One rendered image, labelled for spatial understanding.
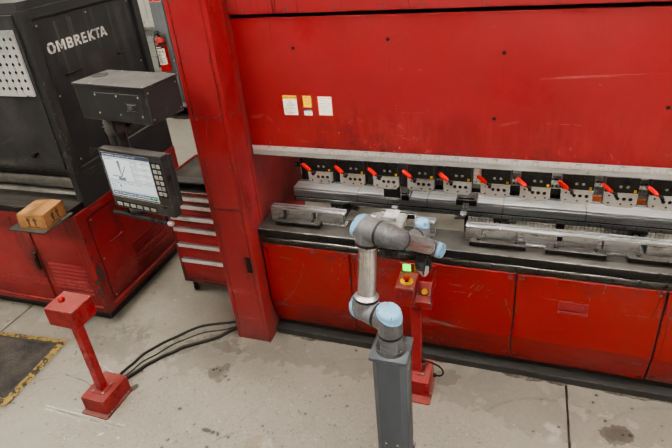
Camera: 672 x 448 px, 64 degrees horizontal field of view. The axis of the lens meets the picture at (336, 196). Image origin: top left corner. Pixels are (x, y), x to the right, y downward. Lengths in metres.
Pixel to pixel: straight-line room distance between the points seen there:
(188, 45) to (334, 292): 1.73
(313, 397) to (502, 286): 1.32
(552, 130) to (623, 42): 0.49
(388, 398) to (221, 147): 1.62
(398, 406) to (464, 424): 0.66
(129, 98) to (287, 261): 1.41
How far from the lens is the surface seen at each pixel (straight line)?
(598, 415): 3.57
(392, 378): 2.68
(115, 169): 3.15
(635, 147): 2.93
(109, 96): 2.97
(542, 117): 2.84
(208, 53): 3.00
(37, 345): 4.61
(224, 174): 3.25
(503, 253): 3.12
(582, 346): 3.46
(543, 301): 3.26
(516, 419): 3.45
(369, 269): 2.45
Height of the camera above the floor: 2.63
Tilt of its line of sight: 28 degrees down
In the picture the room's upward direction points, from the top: 6 degrees counter-clockwise
